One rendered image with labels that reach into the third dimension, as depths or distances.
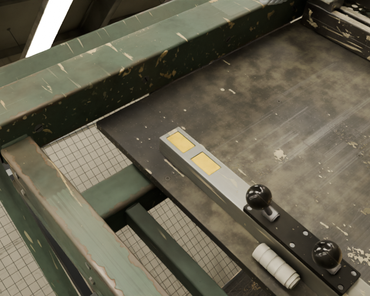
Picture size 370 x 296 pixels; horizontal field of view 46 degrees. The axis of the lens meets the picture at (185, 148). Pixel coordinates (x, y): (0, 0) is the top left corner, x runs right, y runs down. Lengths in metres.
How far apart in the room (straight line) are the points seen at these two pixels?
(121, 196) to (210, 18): 0.48
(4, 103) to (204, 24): 0.48
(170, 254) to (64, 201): 0.21
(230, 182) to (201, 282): 0.18
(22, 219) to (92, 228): 0.68
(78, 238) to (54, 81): 0.33
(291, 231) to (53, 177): 0.41
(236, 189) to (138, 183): 0.20
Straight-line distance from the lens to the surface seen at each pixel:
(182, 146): 0.84
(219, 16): 1.10
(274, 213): 0.74
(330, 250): 0.60
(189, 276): 0.79
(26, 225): 1.38
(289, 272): 0.72
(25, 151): 0.85
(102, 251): 0.69
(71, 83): 0.89
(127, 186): 0.87
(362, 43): 1.23
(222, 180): 0.79
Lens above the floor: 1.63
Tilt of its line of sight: 3 degrees up
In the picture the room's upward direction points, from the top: 33 degrees counter-clockwise
